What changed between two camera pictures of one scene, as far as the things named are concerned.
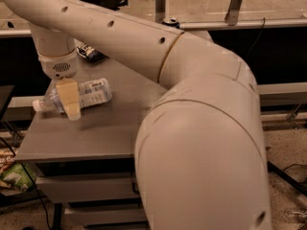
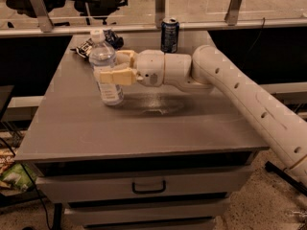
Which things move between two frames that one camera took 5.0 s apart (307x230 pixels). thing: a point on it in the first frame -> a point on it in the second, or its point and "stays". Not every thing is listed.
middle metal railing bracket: (160, 5) stays
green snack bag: (16, 174) stays
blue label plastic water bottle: (90, 92) -> (103, 57)
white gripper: (59, 66) -> (150, 67)
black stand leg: (286, 176) stays
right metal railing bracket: (231, 17) stays
